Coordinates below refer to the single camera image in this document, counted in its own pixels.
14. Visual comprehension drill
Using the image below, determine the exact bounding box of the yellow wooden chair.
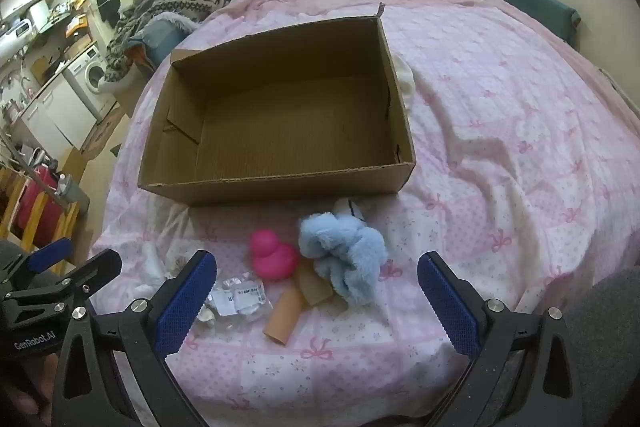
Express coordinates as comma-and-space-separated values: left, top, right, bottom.
0, 163, 81, 275

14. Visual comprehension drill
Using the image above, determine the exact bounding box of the person's grey clothing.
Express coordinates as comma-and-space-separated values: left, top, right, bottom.
562, 266, 640, 427

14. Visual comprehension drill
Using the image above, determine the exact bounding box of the pink bow-printed quilt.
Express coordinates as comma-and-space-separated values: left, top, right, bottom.
89, 2, 640, 427

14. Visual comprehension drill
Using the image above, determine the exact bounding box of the clear plastic packet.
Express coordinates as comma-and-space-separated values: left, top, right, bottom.
197, 272, 273, 330

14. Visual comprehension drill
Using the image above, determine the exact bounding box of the brown cardboard box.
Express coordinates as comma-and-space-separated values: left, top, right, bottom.
137, 4, 417, 208

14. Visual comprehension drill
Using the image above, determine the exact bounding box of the light blue fluffy cloth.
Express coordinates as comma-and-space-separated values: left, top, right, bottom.
298, 212, 390, 306

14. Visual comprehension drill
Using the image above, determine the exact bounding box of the patterned knit blanket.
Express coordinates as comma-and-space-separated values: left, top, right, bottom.
102, 0, 246, 82

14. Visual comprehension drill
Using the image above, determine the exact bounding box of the white kitchen cabinet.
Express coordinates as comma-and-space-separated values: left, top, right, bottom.
19, 74, 98, 152

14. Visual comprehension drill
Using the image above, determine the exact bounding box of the dark hanging garment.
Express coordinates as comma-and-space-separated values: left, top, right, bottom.
95, 0, 122, 24

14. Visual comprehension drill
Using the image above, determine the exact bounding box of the white floral cloth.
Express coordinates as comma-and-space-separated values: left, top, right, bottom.
132, 244, 168, 300

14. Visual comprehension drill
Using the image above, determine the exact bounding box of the pink rubber duck toy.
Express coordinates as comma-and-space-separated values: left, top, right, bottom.
250, 229, 301, 280

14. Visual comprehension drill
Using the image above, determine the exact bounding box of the teal padded footboard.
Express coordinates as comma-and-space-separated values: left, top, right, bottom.
127, 14, 196, 68

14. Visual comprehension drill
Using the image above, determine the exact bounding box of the white washing machine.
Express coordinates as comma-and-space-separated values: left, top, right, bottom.
64, 44, 119, 122

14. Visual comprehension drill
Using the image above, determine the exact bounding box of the red suitcase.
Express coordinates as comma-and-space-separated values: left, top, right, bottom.
16, 166, 60, 234

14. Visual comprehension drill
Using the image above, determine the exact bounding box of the beige fluffy pompom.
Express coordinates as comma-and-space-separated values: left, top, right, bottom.
167, 256, 193, 280

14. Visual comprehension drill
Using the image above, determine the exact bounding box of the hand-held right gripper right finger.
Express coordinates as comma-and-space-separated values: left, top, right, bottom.
417, 251, 586, 427

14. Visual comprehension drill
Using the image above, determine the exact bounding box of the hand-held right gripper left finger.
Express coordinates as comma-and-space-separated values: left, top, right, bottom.
50, 249, 218, 427

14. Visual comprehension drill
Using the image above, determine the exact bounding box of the white microwave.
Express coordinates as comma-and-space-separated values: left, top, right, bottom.
0, 18, 35, 46

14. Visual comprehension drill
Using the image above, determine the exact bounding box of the white striped cloth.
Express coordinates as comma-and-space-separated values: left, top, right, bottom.
332, 197, 372, 228

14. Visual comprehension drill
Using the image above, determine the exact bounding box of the short cardboard tube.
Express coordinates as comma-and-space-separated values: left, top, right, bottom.
299, 264, 334, 308

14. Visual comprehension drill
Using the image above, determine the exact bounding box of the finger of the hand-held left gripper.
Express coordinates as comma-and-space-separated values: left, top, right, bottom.
27, 249, 124, 308
0, 237, 72, 290

